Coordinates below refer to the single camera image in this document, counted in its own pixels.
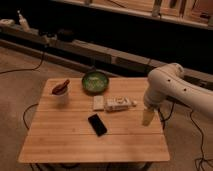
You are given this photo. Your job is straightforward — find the white printed package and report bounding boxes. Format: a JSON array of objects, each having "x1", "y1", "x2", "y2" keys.
[{"x1": 105, "y1": 97, "x2": 137, "y2": 112}]

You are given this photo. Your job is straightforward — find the black smartphone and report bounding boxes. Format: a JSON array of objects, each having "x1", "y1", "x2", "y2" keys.
[{"x1": 88, "y1": 114, "x2": 107, "y2": 136}]

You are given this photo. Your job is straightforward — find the white box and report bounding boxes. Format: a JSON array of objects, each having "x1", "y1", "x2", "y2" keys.
[{"x1": 93, "y1": 96, "x2": 104, "y2": 111}]

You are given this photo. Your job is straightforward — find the green ceramic bowl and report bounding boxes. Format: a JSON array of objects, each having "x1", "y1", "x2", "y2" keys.
[{"x1": 82, "y1": 71, "x2": 109, "y2": 94}]

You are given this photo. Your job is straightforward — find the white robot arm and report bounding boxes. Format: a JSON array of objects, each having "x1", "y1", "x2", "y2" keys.
[{"x1": 142, "y1": 63, "x2": 213, "y2": 126}]

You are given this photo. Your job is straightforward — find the wooden table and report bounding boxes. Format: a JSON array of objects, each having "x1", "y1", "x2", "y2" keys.
[{"x1": 18, "y1": 78, "x2": 170, "y2": 163}]

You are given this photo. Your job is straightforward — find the white cup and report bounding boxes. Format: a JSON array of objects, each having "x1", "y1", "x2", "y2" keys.
[{"x1": 53, "y1": 88, "x2": 69, "y2": 106}]

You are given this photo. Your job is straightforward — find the brown object in cup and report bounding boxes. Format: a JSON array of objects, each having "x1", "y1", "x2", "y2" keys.
[{"x1": 52, "y1": 79, "x2": 70, "y2": 95}]

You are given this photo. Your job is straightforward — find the black round device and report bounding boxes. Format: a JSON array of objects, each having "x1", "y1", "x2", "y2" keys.
[{"x1": 57, "y1": 29, "x2": 75, "y2": 42}]

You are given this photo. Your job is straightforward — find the white spray bottle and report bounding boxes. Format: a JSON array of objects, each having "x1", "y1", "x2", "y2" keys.
[{"x1": 17, "y1": 11, "x2": 30, "y2": 31}]

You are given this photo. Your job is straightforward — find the black floor cable left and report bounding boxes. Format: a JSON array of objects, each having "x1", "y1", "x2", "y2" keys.
[{"x1": 0, "y1": 44, "x2": 48, "y2": 75}]

